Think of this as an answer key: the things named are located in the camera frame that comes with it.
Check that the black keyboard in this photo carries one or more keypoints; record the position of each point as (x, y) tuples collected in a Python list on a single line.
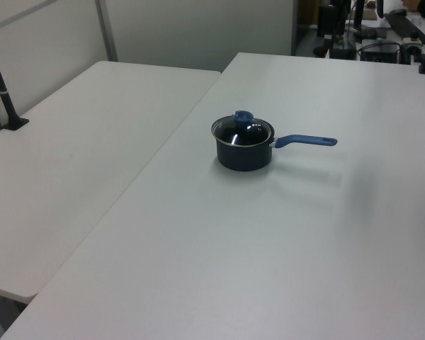
[(403, 25)]

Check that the black box device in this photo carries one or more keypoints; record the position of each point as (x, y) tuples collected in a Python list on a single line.
[(379, 55)]

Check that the black monitor stand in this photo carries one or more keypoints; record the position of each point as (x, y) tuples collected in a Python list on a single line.
[(359, 17)]

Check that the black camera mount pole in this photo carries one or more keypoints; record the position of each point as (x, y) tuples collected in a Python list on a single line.
[(5, 99)]

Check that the glass lid blue knob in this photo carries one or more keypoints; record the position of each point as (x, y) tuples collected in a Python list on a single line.
[(235, 134)]

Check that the black computer mouse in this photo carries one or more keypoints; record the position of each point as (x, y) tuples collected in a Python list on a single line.
[(398, 12)]

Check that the white side table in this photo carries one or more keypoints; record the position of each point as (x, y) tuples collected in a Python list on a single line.
[(74, 159)]

